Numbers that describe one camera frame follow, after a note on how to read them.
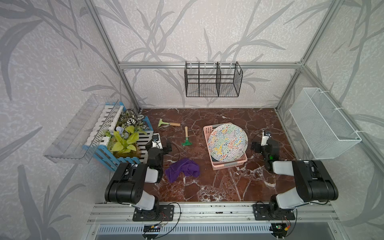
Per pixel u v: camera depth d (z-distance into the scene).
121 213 0.75
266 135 0.82
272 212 0.67
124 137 0.76
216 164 0.83
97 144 0.62
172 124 1.09
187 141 0.99
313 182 0.45
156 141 0.76
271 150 0.72
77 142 0.65
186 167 0.84
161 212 0.73
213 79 1.03
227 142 0.92
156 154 0.69
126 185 0.45
